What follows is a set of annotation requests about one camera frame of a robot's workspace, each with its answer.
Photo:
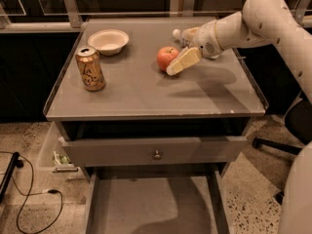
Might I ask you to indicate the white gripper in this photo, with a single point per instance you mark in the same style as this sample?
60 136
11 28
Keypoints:
206 39

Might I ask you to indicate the red apple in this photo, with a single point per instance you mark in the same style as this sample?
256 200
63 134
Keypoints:
165 56

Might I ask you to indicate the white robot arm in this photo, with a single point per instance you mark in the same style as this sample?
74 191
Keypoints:
263 22

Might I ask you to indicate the grey top drawer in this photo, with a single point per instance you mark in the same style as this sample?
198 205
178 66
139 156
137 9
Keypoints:
139 151

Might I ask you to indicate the grey drawer cabinet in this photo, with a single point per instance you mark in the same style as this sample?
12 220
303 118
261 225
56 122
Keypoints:
215 98

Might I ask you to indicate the round metal drawer knob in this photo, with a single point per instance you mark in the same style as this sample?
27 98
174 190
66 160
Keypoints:
157 155

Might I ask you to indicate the open grey middle drawer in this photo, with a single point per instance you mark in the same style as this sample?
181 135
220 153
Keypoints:
156 203

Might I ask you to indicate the clear plastic water bottle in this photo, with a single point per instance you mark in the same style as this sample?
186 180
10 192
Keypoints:
177 34

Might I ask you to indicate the white paper bowl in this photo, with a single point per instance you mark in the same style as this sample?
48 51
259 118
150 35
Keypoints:
109 42

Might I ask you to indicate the gold soda can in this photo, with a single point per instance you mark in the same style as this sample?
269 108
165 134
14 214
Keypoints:
87 59

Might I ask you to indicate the black office chair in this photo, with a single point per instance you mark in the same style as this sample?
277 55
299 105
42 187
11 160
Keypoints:
298 121

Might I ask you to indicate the clear plastic storage bin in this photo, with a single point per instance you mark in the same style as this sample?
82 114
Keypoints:
52 157

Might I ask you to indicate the black floor stand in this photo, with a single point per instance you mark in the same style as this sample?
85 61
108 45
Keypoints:
15 162

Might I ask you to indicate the metal railing post centre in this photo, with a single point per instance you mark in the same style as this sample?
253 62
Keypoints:
182 8

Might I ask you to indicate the metal railing post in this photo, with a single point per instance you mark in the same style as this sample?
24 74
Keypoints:
73 13
300 9
182 8

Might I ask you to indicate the metal railing post right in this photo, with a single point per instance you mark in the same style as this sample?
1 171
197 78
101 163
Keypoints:
300 9

